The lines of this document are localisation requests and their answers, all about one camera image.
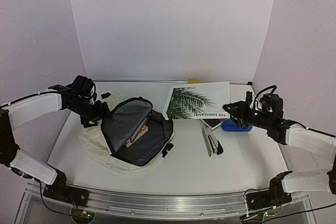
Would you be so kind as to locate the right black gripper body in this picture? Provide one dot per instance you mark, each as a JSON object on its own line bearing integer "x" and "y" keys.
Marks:
{"x": 240, "y": 115}

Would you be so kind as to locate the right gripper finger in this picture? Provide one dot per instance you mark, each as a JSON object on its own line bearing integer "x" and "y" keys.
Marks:
{"x": 238, "y": 125}
{"x": 236, "y": 108}

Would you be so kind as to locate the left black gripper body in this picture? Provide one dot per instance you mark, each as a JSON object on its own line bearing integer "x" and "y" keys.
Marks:
{"x": 87, "y": 112}

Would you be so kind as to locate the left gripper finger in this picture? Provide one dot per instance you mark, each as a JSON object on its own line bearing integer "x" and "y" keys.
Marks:
{"x": 86, "y": 123}
{"x": 104, "y": 110}

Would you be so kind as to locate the cream canvas backpack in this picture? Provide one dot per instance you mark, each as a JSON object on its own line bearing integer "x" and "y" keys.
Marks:
{"x": 104, "y": 143}

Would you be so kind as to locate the dark cover paperback book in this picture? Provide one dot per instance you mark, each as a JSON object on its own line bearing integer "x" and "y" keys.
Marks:
{"x": 212, "y": 124}

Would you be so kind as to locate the white palm leaf book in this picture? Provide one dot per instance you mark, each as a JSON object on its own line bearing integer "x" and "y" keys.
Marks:
{"x": 197, "y": 101}

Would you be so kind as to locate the white Decorate book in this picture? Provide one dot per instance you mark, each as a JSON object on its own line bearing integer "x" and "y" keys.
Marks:
{"x": 137, "y": 131}

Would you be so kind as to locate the orange cover paperback book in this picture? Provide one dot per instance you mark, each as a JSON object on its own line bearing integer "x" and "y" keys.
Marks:
{"x": 142, "y": 132}

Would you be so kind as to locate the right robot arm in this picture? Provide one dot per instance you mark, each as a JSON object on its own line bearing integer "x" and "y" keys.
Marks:
{"x": 317, "y": 143}

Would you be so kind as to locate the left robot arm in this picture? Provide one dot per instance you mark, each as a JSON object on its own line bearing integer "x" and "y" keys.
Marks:
{"x": 29, "y": 123}

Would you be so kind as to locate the blue pencil case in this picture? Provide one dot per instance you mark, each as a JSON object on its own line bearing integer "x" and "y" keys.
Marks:
{"x": 229, "y": 126}

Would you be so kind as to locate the silver black stapler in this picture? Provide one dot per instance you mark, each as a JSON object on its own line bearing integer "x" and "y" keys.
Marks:
{"x": 212, "y": 144}

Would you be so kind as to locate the yellow flat book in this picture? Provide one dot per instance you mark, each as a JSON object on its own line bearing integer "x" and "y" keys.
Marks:
{"x": 195, "y": 81}

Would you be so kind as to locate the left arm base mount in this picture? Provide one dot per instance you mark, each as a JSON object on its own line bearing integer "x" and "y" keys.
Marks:
{"x": 60, "y": 191}

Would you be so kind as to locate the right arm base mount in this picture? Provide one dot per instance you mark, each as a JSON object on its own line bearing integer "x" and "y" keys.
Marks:
{"x": 274, "y": 196}

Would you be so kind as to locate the aluminium front rail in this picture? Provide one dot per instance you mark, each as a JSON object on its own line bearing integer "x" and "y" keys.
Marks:
{"x": 165, "y": 207}

